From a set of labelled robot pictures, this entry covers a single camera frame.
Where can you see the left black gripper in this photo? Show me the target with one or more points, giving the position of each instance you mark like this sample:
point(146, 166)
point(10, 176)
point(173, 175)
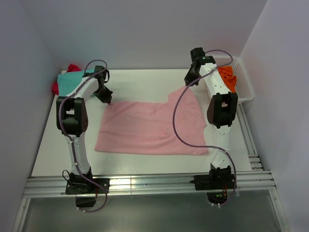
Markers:
point(107, 98)

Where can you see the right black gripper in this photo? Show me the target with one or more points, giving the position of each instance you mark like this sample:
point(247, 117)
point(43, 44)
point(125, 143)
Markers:
point(188, 80)

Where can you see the pink t-shirt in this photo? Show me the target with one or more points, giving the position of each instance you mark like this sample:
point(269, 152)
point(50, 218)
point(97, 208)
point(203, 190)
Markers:
point(175, 127)

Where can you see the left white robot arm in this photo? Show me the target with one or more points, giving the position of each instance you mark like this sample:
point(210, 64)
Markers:
point(72, 120)

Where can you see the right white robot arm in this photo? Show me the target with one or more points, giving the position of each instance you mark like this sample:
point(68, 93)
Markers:
point(221, 113)

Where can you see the orange t-shirt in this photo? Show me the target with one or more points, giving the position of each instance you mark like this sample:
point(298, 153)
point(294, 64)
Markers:
point(228, 77)

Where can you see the teal folded t-shirt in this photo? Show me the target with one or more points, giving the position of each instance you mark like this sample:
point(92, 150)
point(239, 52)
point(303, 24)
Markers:
point(68, 81)

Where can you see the red folded t-shirt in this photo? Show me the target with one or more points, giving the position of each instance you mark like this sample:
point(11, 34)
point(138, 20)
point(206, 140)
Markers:
point(71, 68)

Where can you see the white plastic basket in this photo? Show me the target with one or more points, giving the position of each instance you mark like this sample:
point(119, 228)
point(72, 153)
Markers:
point(243, 87)

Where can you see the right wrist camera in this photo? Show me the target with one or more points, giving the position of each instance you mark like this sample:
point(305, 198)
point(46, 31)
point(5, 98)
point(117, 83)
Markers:
point(197, 53)

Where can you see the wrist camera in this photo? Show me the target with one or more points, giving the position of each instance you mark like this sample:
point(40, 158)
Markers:
point(197, 53)
point(98, 68)

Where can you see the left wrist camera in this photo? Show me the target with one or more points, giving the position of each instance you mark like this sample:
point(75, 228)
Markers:
point(98, 68)

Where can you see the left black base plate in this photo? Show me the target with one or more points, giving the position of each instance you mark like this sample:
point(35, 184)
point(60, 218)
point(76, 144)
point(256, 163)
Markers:
point(88, 188)

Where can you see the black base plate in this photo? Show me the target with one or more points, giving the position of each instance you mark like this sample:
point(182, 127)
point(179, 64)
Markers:
point(88, 188)
point(213, 182)

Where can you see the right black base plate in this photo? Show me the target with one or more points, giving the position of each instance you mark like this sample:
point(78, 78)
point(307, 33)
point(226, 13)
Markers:
point(213, 182)

